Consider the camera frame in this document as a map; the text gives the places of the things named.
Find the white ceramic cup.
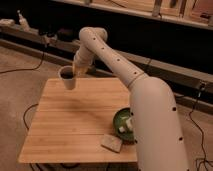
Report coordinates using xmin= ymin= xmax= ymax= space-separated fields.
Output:
xmin=58 ymin=66 xmax=76 ymax=90

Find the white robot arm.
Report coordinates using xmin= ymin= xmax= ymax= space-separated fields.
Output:
xmin=74 ymin=27 xmax=189 ymax=171

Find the black device on ledge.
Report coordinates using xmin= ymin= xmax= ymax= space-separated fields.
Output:
xmin=57 ymin=29 xmax=75 ymax=42

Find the wooden table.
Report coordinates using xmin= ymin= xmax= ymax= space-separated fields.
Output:
xmin=19 ymin=78 xmax=136 ymax=163

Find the green bowl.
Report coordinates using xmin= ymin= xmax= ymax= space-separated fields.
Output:
xmin=113 ymin=108 xmax=134 ymax=142

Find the white tube bottle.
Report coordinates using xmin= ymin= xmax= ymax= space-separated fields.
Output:
xmin=118 ymin=117 xmax=133 ymax=133

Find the white spray bottle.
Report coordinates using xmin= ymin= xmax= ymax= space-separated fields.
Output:
xmin=17 ymin=11 xmax=30 ymax=31

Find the beige sponge block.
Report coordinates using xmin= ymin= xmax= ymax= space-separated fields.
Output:
xmin=101 ymin=134 xmax=123 ymax=153

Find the black floor cable left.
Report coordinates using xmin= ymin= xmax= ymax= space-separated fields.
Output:
xmin=0 ymin=44 xmax=47 ymax=76

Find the black floor cable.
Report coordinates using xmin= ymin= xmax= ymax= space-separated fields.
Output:
xmin=188 ymin=83 xmax=213 ymax=171
xmin=0 ymin=44 xmax=47 ymax=76

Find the black floor cable right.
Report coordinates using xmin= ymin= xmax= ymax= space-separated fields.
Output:
xmin=188 ymin=83 xmax=213 ymax=171

